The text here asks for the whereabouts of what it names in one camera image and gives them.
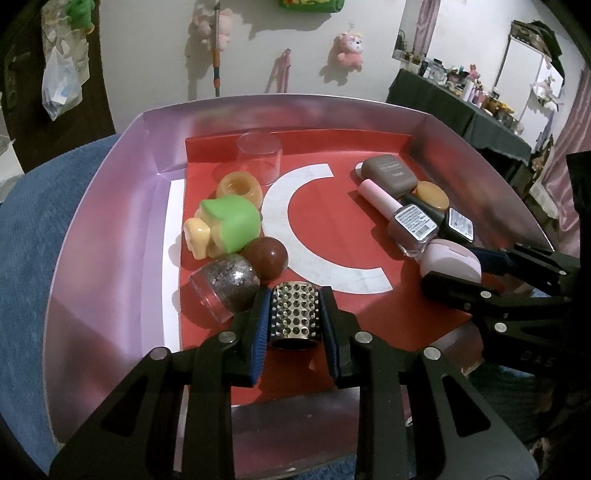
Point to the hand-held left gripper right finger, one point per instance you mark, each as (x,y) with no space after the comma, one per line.
(330,341)

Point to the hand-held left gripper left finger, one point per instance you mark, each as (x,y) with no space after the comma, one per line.
(261,341)

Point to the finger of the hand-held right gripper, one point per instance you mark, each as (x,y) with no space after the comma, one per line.
(461,288)
(496,261)

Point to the lilac egg-shaped case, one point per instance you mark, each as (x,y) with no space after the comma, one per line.
(450,258)

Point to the studded metal cylinder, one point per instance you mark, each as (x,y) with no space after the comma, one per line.
(295,314)

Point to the dark nail polish bottle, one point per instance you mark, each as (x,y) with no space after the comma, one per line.
(459,226)

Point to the glitter dome jar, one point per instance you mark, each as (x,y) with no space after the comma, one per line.
(226,286)

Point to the pink cap nail polish bottle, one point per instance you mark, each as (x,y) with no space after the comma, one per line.
(411,226)

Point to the brown glossy ball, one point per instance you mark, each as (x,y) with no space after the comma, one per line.
(265,258)

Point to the amber round cap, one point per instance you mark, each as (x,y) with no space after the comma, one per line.
(431,196)

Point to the green turtle toy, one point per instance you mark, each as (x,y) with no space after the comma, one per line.
(231,221)

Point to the taupe eyeshadow case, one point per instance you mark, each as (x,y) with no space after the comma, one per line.
(388,173)

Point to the purple cardboard box red lining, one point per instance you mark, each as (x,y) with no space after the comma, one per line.
(115,230)

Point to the clear plastic cup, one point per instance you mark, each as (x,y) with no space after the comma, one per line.
(259,157)

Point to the table with dark cloth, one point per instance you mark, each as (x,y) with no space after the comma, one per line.
(452,115)

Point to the pink curtain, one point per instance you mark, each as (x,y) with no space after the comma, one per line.
(577,120)

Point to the white pink hanging ornament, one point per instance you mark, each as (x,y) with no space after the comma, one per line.
(547,94)

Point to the row of cosmetic bottles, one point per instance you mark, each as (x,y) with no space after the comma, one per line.
(466,83)

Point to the white tall cabinet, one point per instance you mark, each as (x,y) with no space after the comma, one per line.
(521,64)

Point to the pink plush pig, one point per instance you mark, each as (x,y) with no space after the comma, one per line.
(347,50)

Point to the long thin stick tool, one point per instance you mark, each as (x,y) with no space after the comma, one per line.
(216,50)

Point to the dark wooden door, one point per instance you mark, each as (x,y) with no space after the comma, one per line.
(99,92)

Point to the green tote bag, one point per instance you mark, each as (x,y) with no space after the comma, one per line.
(309,4)

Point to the pink plush bear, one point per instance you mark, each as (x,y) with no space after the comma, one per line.
(226,25)

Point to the clear plastic bag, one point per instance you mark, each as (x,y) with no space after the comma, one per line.
(60,87)

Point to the green plush toy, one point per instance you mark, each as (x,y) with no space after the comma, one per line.
(81,14)

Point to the crumpled clear plastic wrap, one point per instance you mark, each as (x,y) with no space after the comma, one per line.
(55,27)

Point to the wall mirror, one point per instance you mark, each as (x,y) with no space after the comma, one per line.
(415,32)

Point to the small pink wall hanger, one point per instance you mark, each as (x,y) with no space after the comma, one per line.
(280,69)

